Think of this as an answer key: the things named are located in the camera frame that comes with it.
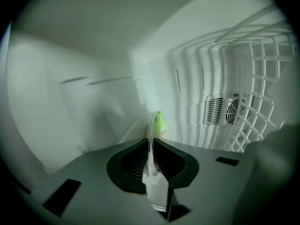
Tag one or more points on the white fan vent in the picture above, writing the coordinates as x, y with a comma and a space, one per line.
214, 111

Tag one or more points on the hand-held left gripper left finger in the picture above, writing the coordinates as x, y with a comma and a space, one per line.
98, 184

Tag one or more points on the white round plate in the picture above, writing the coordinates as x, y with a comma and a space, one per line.
159, 196

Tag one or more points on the black mini fridge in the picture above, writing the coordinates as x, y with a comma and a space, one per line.
93, 55

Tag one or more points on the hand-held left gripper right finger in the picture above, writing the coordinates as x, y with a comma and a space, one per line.
211, 179

